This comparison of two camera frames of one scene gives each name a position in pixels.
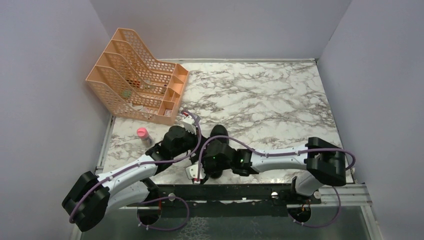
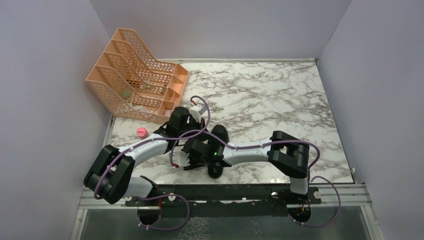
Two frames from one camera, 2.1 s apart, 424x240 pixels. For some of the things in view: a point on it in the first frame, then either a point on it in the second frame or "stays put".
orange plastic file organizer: (134, 83) stays put
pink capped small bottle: (143, 133) stays put
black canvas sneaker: (218, 130) stays put
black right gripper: (207, 172) to (192, 166)
